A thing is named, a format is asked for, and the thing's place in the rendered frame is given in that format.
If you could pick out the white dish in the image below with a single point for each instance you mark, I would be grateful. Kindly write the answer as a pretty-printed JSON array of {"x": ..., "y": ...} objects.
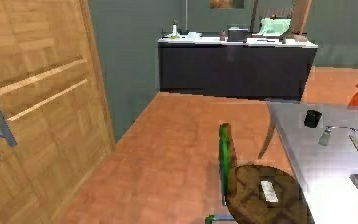
[{"x": 193, "y": 34}]

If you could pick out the brown wooden chair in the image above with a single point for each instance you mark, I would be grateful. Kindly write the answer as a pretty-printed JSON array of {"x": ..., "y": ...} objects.
[{"x": 288, "y": 16}]

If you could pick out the black cup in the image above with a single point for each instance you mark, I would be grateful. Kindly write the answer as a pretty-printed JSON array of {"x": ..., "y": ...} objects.
[{"x": 312, "y": 119}]

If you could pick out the grey pepper shaker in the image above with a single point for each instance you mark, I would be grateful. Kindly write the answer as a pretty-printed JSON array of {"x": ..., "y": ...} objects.
[{"x": 326, "y": 136}]

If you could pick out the black cabinet with white top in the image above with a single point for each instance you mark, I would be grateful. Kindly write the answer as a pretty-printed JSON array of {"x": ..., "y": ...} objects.
[{"x": 233, "y": 68}]

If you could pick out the wooden room door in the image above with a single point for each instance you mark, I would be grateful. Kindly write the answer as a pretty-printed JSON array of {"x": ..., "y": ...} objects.
[{"x": 40, "y": 110}]

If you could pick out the framed wall picture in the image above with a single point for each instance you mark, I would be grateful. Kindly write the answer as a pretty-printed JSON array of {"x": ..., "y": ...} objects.
[{"x": 226, "y": 3}]

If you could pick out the black toaster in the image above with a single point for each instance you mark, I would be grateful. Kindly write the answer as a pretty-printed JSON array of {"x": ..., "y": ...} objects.
[{"x": 237, "y": 34}]

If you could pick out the grey metal table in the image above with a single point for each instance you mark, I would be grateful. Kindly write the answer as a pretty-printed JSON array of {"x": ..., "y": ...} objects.
[{"x": 330, "y": 160}]

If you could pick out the white soap bottle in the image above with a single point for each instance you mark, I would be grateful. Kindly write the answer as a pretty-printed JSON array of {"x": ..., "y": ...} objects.
[{"x": 174, "y": 29}]

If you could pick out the green and brown chair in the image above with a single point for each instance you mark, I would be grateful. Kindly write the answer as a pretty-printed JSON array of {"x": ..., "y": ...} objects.
[{"x": 250, "y": 186}]

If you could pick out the white remote control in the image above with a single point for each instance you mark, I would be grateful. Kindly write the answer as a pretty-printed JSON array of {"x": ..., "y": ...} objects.
[{"x": 269, "y": 191}]

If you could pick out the small brown jar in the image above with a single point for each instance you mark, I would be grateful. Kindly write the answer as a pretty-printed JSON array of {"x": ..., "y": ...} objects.
[{"x": 222, "y": 36}]

